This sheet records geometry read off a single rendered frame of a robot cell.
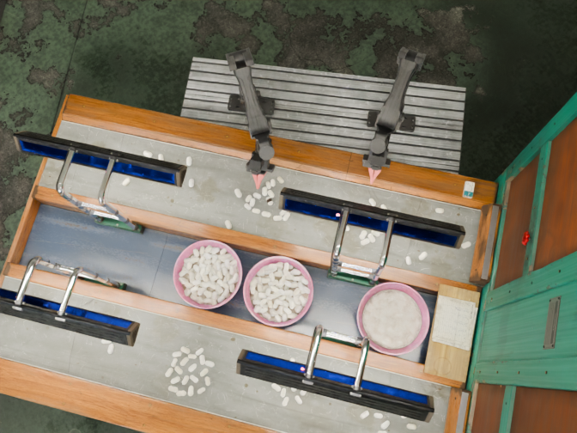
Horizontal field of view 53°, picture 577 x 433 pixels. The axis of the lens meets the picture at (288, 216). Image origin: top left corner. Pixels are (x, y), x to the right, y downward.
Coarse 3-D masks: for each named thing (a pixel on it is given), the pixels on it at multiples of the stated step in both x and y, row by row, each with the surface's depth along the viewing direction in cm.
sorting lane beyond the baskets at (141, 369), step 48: (48, 288) 229; (0, 336) 225; (48, 336) 224; (144, 336) 222; (192, 336) 222; (240, 336) 221; (144, 384) 218; (192, 384) 217; (240, 384) 216; (432, 384) 213; (288, 432) 211; (336, 432) 210; (432, 432) 209
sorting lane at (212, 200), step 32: (64, 128) 246; (96, 128) 245; (192, 160) 240; (224, 160) 239; (96, 192) 238; (128, 192) 238; (160, 192) 237; (192, 192) 236; (224, 192) 235; (320, 192) 233; (352, 192) 233; (384, 192) 232; (224, 224) 232; (256, 224) 231; (288, 224) 231; (320, 224) 230; (352, 256) 226; (416, 256) 225; (448, 256) 224
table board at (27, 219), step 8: (64, 104) 249; (56, 128) 247; (40, 168) 242; (40, 176) 242; (32, 192) 240; (32, 200) 239; (32, 208) 240; (24, 216) 237; (32, 216) 241; (24, 224) 237; (32, 224) 243; (16, 232) 236; (24, 232) 238; (16, 240) 235; (24, 240) 239; (16, 248) 235; (8, 256) 233; (16, 256) 236; (0, 280) 231
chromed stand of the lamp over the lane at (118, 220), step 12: (72, 144) 204; (72, 156) 202; (108, 168) 200; (60, 180) 199; (108, 180) 199; (60, 192) 200; (84, 204) 213; (108, 204) 203; (96, 216) 231; (108, 216) 224; (120, 216) 217; (120, 228) 239; (132, 228) 232; (144, 228) 240
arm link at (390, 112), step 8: (400, 56) 206; (416, 56) 206; (424, 56) 209; (400, 64) 207; (408, 64) 206; (416, 64) 206; (400, 72) 207; (408, 72) 206; (400, 80) 207; (408, 80) 207; (392, 88) 207; (400, 88) 207; (392, 96) 207; (400, 96) 207; (384, 104) 208; (392, 104) 207; (400, 104) 207; (384, 112) 207; (392, 112) 207; (384, 120) 208; (392, 120) 207; (392, 128) 209
